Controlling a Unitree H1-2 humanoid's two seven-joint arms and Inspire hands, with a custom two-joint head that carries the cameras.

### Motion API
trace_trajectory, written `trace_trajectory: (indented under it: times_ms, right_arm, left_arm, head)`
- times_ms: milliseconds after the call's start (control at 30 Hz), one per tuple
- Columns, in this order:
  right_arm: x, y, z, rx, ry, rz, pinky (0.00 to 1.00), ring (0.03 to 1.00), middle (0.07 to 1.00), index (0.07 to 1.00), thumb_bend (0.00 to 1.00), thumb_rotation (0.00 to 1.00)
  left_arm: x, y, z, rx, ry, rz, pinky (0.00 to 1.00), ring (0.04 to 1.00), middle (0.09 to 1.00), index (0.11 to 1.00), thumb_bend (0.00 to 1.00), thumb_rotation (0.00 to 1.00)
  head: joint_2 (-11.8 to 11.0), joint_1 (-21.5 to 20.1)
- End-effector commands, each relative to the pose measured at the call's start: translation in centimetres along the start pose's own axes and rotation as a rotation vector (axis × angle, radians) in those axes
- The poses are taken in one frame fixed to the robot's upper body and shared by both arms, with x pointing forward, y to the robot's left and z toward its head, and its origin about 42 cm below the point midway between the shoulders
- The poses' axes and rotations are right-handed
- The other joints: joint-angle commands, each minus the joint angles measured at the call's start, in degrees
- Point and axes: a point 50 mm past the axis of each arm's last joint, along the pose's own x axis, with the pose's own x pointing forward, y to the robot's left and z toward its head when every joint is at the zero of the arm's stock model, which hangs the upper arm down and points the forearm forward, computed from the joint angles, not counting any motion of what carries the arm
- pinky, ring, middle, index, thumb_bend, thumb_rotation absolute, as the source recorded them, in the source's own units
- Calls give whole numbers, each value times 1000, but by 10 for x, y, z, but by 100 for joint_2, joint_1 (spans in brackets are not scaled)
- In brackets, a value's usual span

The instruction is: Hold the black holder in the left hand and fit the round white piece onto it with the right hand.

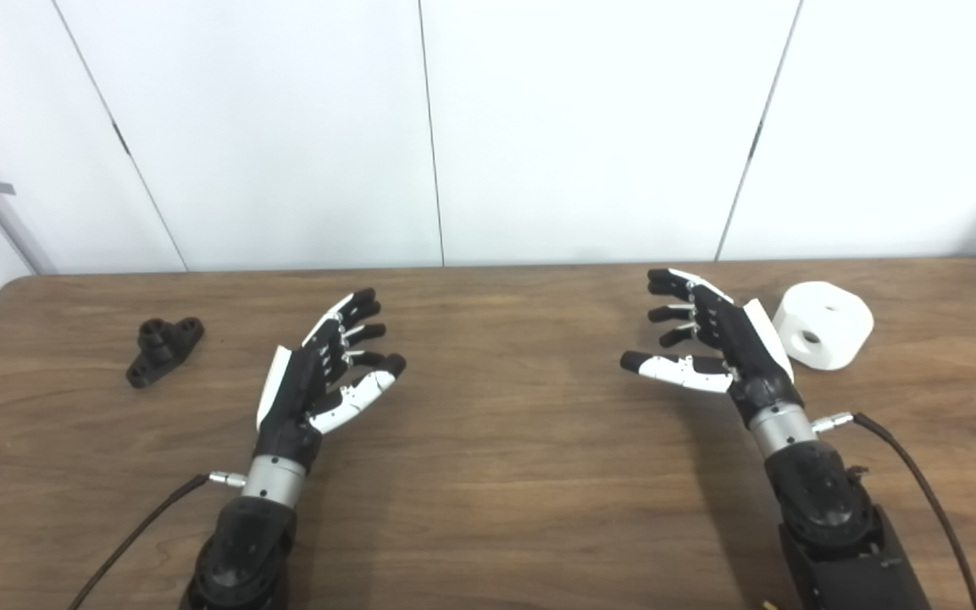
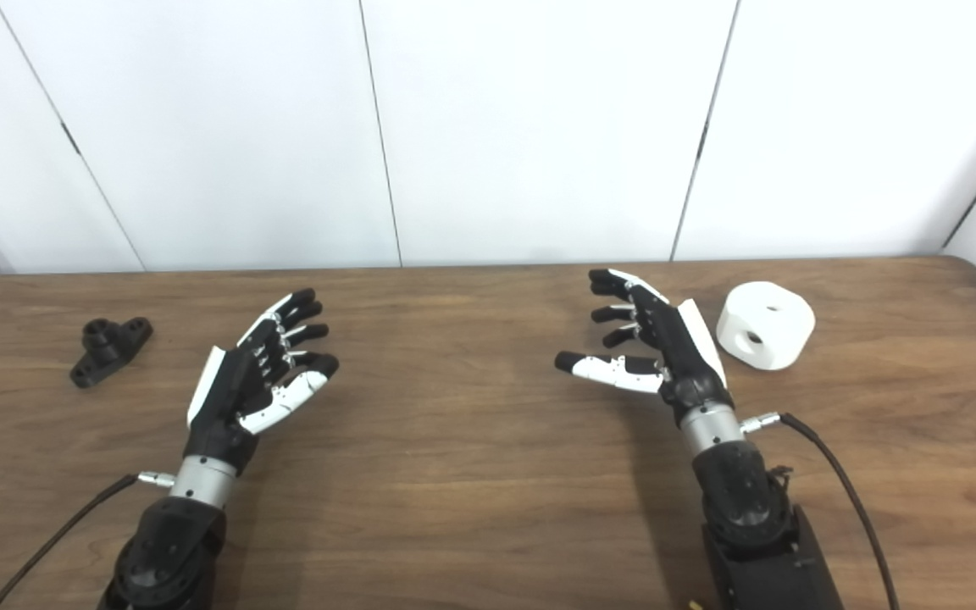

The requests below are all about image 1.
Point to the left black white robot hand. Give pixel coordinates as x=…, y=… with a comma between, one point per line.
x=289, y=398

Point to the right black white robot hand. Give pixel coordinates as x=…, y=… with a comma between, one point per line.
x=746, y=347

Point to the round white plastic piece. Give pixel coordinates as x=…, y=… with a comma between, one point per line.
x=840, y=326

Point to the black flanged holder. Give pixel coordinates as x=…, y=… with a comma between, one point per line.
x=158, y=352

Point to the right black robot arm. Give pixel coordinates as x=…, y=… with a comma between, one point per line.
x=827, y=508

